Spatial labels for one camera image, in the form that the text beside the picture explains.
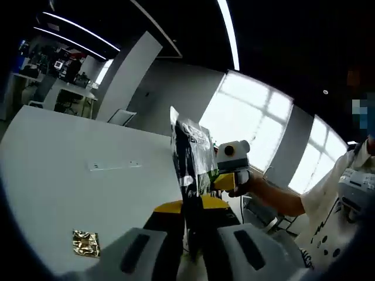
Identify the white office desk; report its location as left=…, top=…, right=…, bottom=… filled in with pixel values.
left=43, top=78, right=99, bottom=118

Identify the ceiling light strip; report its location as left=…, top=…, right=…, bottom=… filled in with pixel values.
left=217, top=0, right=241, bottom=71

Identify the bright window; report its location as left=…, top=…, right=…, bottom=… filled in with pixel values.
left=199, top=70, right=294, bottom=174
left=287, top=115, right=350, bottom=194

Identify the person in white shirt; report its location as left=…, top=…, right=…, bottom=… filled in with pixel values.
left=294, top=139, right=375, bottom=272

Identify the white framed chair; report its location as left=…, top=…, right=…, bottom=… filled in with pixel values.
left=106, top=108, right=138, bottom=127

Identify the person's right hand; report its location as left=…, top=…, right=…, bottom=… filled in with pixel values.
left=227, top=175, right=266, bottom=199

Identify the grey chest device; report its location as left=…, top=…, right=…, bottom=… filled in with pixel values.
left=337, top=169, right=375, bottom=224

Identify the table socket panel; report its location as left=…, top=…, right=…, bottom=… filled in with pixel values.
left=87, top=159, right=144, bottom=173

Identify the gold skincare sachet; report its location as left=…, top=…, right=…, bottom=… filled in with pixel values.
left=71, top=229, right=101, bottom=259

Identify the black green skincare sachet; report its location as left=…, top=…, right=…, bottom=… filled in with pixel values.
left=169, top=105, right=220, bottom=258

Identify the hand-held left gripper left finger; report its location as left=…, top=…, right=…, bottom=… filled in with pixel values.
left=58, top=201, right=186, bottom=281

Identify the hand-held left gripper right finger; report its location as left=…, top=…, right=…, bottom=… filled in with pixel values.
left=199, top=195, right=311, bottom=281

